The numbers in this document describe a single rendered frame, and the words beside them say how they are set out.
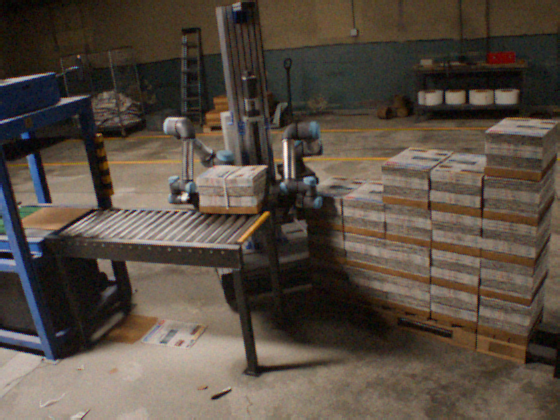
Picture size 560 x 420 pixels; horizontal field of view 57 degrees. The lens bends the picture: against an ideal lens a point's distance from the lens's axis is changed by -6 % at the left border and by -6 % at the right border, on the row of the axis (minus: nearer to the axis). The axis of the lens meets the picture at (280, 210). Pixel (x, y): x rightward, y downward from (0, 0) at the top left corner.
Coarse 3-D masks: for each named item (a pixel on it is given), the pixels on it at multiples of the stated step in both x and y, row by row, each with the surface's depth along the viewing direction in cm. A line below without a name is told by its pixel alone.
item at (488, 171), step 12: (492, 168) 260; (540, 180) 246; (492, 216) 268; (504, 216) 264; (516, 216) 260; (528, 216) 256; (540, 216) 257; (540, 252) 271; (528, 264) 264; (504, 300) 279; (516, 300) 274; (528, 300) 270; (540, 312) 298; (480, 324) 293; (504, 336) 286; (516, 336) 281; (528, 336) 280
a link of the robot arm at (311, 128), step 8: (296, 128) 337; (304, 128) 337; (312, 128) 336; (296, 136) 338; (304, 136) 338; (312, 136) 338; (320, 136) 345; (304, 144) 377; (312, 144) 358; (320, 144) 376; (304, 152) 380; (312, 152) 375; (320, 152) 378
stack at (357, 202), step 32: (320, 192) 339; (352, 192) 332; (352, 224) 327; (384, 224) 313; (416, 224) 300; (448, 224) 287; (480, 224) 274; (352, 256) 336; (384, 256) 320; (416, 256) 305; (448, 256) 293; (480, 256) 283; (352, 288) 344; (384, 288) 329; (416, 288) 313; (448, 288) 300; (384, 320) 337; (416, 320) 321
